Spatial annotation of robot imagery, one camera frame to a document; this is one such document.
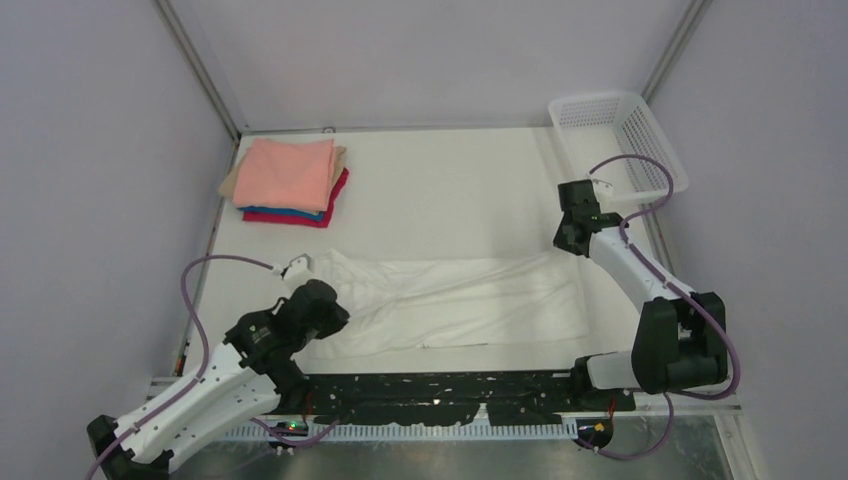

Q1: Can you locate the white t shirt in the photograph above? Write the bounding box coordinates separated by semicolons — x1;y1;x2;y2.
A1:
306;250;590;360

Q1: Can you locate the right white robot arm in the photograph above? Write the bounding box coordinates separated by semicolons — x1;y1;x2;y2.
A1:
553;180;729;394

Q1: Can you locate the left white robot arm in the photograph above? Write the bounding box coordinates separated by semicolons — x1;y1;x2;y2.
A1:
86;279;350;479

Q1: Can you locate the white plastic basket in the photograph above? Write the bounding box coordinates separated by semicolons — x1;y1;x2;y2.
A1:
548;92;689;204

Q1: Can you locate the blue folded t shirt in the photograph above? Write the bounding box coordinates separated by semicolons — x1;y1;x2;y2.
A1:
245;206;324;221

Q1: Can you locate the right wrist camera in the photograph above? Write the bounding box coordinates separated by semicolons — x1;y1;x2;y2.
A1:
589;177;615;199

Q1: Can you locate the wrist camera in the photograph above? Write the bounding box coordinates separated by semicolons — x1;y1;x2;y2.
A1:
589;177;615;199
271;254;314;285

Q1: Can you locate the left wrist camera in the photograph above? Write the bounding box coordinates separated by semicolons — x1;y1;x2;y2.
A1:
271;254;314;285

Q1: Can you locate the white slotted cable duct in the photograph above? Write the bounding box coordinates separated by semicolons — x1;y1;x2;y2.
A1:
225;421;579;443

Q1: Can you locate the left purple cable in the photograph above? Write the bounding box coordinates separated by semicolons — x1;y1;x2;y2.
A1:
82;254;342;480

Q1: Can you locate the purple cable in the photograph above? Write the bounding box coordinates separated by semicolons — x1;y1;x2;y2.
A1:
576;154;742;462
82;254;342;480

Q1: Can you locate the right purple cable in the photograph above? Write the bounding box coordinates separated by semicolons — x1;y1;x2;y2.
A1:
576;154;742;462

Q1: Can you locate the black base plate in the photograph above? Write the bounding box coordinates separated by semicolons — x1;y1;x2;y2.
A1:
273;370;635;426

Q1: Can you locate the grey aluminium frame rail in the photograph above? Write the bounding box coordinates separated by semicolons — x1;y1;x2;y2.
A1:
152;0;241;143

